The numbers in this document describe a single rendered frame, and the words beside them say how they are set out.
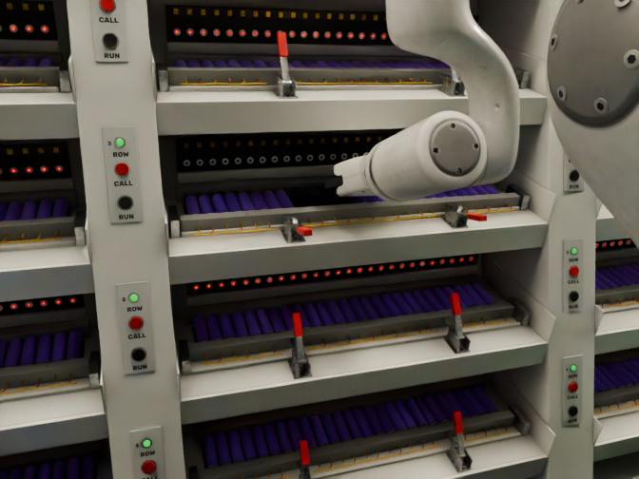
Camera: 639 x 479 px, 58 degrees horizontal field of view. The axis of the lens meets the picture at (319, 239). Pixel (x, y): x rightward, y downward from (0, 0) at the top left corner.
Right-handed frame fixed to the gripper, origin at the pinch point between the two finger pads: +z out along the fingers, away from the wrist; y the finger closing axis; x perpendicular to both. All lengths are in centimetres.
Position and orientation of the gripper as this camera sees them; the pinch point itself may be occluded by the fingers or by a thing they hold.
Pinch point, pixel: (352, 186)
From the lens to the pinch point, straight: 91.3
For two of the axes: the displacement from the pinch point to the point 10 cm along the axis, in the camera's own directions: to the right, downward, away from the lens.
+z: -2.9, 0.4, 9.6
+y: -9.5, 0.8, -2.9
